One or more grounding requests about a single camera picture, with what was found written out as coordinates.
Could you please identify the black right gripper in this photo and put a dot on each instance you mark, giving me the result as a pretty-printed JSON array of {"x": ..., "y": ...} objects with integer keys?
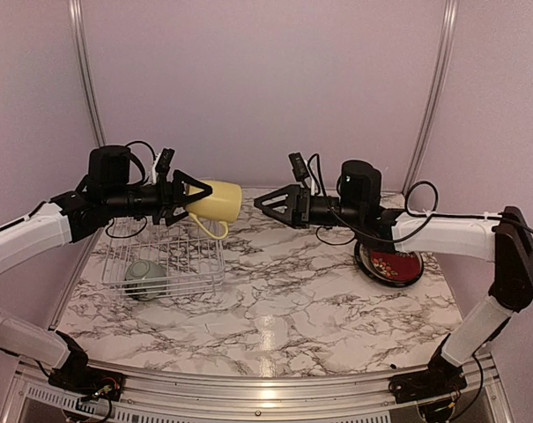
[{"x": 291, "y": 218}]

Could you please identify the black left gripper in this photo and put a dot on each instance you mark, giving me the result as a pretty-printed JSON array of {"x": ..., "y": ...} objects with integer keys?
[{"x": 167, "y": 202}]

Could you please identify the yellow ceramic mug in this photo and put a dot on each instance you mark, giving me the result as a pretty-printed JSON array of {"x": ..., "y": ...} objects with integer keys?
[{"x": 222, "y": 206}]

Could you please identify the black rimmed cream plate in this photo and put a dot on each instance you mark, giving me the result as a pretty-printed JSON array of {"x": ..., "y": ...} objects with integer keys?
[{"x": 361, "y": 257}]

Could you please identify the red floral plate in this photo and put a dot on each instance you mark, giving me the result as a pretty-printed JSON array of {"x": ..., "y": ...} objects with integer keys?
[{"x": 396, "y": 267}]

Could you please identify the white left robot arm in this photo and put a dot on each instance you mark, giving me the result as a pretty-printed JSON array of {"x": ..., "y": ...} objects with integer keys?
[{"x": 105, "y": 193}]

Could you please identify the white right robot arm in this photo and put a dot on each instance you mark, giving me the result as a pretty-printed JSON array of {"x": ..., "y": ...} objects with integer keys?
[{"x": 496, "y": 244}]

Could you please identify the grey-green ceramic bowl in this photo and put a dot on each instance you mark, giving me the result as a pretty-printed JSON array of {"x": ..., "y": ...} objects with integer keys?
[{"x": 144, "y": 280}]

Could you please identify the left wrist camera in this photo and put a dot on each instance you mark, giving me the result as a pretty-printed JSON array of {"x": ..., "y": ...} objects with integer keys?
[{"x": 161, "y": 165}]

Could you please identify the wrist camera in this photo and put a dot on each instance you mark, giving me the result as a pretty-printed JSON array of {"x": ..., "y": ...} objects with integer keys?
[
  {"x": 161, "y": 165},
  {"x": 299, "y": 168}
]

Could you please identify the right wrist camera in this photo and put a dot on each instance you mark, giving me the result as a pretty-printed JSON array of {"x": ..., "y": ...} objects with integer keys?
[{"x": 299, "y": 168}]

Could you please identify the white wire dish rack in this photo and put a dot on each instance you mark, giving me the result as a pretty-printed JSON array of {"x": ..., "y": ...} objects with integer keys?
[{"x": 193, "y": 261}]

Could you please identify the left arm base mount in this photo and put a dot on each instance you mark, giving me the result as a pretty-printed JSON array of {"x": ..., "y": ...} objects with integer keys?
[{"x": 91, "y": 383}]

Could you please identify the left aluminium corner post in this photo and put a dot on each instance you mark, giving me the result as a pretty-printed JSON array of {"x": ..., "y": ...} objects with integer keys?
[{"x": 85, "y": 71}]

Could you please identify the aluminium corner post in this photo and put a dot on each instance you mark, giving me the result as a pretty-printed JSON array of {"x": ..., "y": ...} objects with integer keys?
[
  {"x": 438, "y": 80},
  {"x": 85, "y": 71}
]

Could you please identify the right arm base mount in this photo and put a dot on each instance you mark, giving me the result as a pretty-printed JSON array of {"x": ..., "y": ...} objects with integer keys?
[{"x": 437, "y": 389}]

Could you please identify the right aluminium corner post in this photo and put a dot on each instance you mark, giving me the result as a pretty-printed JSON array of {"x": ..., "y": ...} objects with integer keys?
[{"x": 438, "y": 80}]

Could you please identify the aluminium front frame rail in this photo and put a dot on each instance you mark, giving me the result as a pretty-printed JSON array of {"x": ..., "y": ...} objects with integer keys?
[{"x": 154, "y": 396}]

